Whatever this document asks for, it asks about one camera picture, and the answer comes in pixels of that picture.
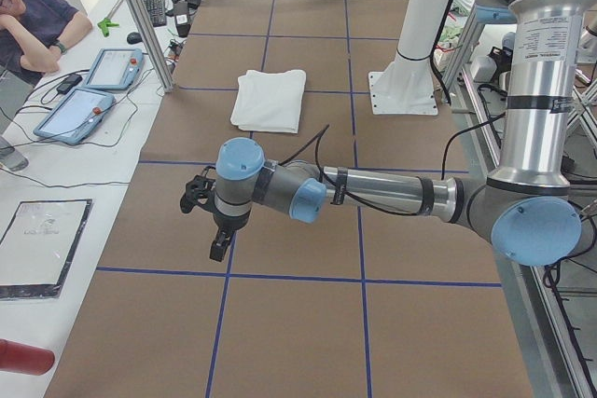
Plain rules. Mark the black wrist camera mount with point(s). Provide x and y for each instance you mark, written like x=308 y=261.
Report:
x=199 y=192

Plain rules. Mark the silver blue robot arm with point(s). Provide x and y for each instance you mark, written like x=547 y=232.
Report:
x=244 y=177

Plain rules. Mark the black power adapter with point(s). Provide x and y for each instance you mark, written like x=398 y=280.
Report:
x=69 y=83

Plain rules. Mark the white printed long-sleeve shirt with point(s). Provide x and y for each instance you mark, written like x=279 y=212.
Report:
x=269 y=102

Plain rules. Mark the seated person dark shirt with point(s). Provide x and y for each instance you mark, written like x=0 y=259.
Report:
x=35 y=34

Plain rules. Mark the green plastic tool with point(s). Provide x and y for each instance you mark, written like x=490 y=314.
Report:
x=105 y=25

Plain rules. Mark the red fire extinguisher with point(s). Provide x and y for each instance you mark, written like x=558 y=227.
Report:
x=25 y=359

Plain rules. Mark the silver foil tray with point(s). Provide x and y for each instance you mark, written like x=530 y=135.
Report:
x=38 y=247

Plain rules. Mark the black keyboard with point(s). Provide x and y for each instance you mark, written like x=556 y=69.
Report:
x=156 y=12

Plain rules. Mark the blue teach pendant near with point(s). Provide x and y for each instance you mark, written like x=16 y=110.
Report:
x=76 y=116

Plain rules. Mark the blue teach pendant far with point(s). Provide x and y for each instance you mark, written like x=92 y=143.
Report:
x=114 y=69

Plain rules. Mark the aluminium frame post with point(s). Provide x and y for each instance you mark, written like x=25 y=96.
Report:
x=151 y=42

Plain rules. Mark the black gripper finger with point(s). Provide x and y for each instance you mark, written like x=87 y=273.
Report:
x=220 y=245

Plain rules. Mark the blue teach pendant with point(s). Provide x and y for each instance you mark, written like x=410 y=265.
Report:
x=76 y=116
x=114 y=69

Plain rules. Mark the black computer mouse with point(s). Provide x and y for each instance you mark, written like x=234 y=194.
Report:
x=134 y=38

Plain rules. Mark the aluminium side frame rack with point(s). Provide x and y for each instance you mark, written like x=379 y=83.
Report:
x=522 y=207

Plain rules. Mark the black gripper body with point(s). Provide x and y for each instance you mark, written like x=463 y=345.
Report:
x=227 y=224

